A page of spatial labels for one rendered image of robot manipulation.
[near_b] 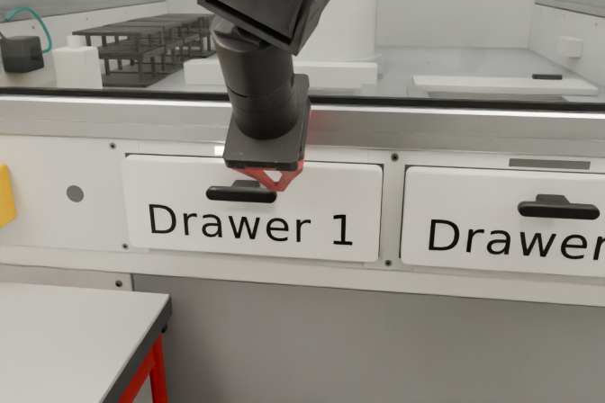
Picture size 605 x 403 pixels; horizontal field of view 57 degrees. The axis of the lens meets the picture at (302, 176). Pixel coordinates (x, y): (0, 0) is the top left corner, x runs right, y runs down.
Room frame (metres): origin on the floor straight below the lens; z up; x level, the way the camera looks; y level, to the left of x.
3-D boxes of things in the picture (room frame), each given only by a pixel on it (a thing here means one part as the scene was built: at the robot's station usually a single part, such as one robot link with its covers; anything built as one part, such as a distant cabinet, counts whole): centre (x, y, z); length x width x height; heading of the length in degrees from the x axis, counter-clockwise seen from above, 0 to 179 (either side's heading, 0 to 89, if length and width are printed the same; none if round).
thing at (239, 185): (0.55, 0.06, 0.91); 0.07 x 0.04 x 0.01; 82
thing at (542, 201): (0.51, -0.25, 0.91); 0.07 x 0.04 x 0.01; 82
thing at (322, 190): (0.57, 0.06, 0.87); 0.29 x 0.02 x 0.11; 82
